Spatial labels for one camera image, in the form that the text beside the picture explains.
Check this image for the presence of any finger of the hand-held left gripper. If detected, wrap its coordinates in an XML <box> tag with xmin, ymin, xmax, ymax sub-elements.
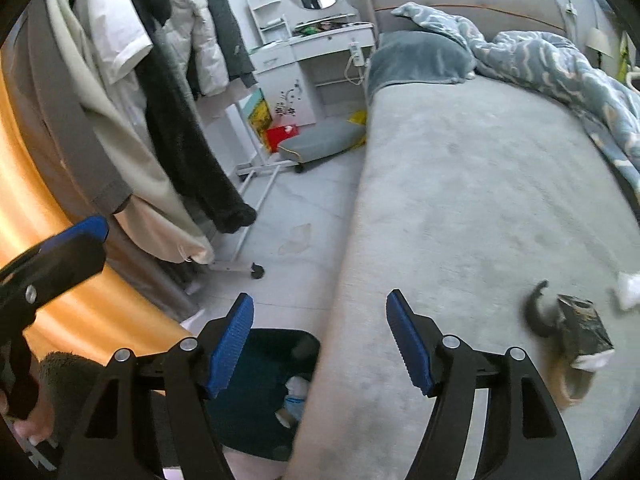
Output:
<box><xmin>0</xmin><ymin>216</ymin><xmax>110</xmax><ymax>326</ymax></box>

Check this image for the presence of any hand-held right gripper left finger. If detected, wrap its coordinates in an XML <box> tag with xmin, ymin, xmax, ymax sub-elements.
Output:
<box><xmin>57</xmin><ymin>291</ymin><xmax>256</xmax><ymax>480</ymax></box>

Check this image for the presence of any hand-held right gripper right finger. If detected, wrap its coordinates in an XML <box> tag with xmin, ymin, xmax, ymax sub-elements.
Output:
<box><xmin>385</xmin><ymin>288</ymin><xmax>583</xmax><ymax>480</ymax></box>

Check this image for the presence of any dark teal trash bin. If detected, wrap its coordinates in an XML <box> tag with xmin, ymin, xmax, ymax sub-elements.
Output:
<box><xmin>207</xmin><ymin>329</ymin><xmax>321</xmax><ymax>461</ymax></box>

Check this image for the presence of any brown tape roll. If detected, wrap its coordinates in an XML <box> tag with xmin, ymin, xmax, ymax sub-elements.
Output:
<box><xmin>545</xmin><ymin>355</ymin><xmax>598</xmax><ymax>408</ymax></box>

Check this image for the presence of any black patterned wrapper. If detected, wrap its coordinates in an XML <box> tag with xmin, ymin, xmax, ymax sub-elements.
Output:
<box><xmin>556</xmin><ymin>294</ymin><xmax>615</xmax><ymax>372</ymax></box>

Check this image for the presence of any person's left forearm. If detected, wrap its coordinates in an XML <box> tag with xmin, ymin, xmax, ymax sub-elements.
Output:
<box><xmin>39</xmin><ymin>351</ymin><xmax>108</xmax><ymax>446</ymax></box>

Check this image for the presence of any person's left hand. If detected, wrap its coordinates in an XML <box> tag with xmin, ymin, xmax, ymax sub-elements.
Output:
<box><xmin>0</xmin><ymin>392</ymin><xmax>56</xmax><ymax>451</ymax></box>

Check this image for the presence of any cream coat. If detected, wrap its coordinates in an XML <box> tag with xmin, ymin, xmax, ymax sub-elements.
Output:
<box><xmin>45</xmin><ymin>0</ymin><xmax>216</xmax><ymax>266</ymax></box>

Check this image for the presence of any brown grey cardigan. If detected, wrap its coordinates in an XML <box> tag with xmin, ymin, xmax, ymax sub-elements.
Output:
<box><xmin>15</xmin><ymin>0</ymin><xmax>133</xmax><ymax>216</ymax></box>

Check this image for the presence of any white clothes rack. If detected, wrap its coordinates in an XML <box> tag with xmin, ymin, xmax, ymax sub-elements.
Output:
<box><xmin>192</xmin><ymin>87</ymin><xmax>301</xmax><ymax>281</ymax></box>

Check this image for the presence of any red box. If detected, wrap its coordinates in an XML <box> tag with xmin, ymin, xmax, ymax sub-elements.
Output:
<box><xmin>265</xmin><ymin>124</ymin><xmax>301</xmax><ymax>153</ymax></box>

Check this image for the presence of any grey cushioned stool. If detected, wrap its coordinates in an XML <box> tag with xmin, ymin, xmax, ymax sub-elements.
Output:
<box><xmin>276</xmin><ymin>119</ymin><xmax>368</xmax><ymax>173</ymax></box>

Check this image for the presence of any white shirt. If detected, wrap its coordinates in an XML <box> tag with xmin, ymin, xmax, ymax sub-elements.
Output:
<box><xmin>80</xmin><ymin>0</ymin><xmax>153</xmax><ymax>83</ymax></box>

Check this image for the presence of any yellow picture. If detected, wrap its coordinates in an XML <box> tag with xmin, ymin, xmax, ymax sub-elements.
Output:
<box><xmin>246</xmin><ymin>87</ymin><xmax>273</xmax><ymax>138</ymax></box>

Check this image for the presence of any yellow bag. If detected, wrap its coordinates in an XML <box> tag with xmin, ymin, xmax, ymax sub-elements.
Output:
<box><xmin>346</xmin><ymin>109</ymin><xmax>369</xmax><ymax>153</ymax></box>

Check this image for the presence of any white puffer jacket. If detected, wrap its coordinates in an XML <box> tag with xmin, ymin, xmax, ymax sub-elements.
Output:
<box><xmin>150</xmin><ymin>0</ymin><xmax>231</xmax><ymax>98</ymax></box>

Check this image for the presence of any teal pillow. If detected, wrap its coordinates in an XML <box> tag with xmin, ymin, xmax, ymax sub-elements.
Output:
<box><xmin>366</xmin><ymin>30</ymin><xmax>478</xmax><ymax>106</ymax></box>

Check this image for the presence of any dark grey knit vest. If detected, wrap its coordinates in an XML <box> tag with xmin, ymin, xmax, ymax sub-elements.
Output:
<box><xmin>192</xmin><ymin>0</ymin><xmax>258</xmax><ymax>88</ymax></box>

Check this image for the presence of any white dressing table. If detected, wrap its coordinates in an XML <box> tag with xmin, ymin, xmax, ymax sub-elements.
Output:
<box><xmin>246</xmin><ymin>0</ymin><xmax>378</xmax><ymax>128</ymax></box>

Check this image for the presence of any blue patterned blanket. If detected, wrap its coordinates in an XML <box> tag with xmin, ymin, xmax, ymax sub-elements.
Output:
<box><xmin>391</xmin><ymin>1</ymin><xmax>640</xmax><ymax>191</ymax></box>

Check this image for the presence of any bedside lamp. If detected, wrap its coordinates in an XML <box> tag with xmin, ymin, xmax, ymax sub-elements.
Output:
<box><xmin>585</xmin><ymin>26</ymin><xmax>615</xmax><ymax>68</ymax></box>

